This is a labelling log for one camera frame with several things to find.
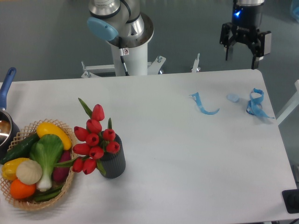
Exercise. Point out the yellow bell pepper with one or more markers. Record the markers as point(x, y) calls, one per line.
point(10, 167)

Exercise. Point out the light blue bottle cap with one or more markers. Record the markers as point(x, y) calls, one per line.
point(233, 97)

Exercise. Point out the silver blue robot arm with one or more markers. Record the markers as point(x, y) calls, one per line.
point(124, 26)

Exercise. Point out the green cucumber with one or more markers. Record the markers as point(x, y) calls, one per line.
point(20, 150)

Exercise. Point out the woven wicker basket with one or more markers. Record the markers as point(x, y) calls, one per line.
point(29, 204)

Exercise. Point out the tangled blue tape strip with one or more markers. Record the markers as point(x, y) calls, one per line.
point(254, 106)

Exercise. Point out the yellow squash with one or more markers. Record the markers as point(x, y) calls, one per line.
point(49, 128)

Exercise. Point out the purple sweet potato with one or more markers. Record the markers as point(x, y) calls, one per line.
point(59, 174)

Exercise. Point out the red tulip bouquet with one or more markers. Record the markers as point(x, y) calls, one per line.
point(94, 142)

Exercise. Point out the dark grey ribbed vase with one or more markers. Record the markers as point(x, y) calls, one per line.
point(113, 165)

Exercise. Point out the blue handled saucepan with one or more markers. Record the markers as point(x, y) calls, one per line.
point(8, 129)

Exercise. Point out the green bean pods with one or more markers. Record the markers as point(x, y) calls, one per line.
point(47, 195)

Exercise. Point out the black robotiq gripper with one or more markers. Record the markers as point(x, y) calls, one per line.
point(246, 20)

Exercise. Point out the black device at edge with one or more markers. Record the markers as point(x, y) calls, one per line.
point(291, 200)

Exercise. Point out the white frame leg right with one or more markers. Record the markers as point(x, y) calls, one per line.
point(292, 103)

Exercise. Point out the curved blue tape strip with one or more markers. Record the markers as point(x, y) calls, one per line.
point(197, 99)

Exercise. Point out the orange fruit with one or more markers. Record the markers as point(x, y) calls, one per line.
point(19, 190)

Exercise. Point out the green bok choy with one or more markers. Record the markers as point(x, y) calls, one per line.
point(46, 152)

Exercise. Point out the white garlic bulb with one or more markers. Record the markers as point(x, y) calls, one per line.
point(29, 172)

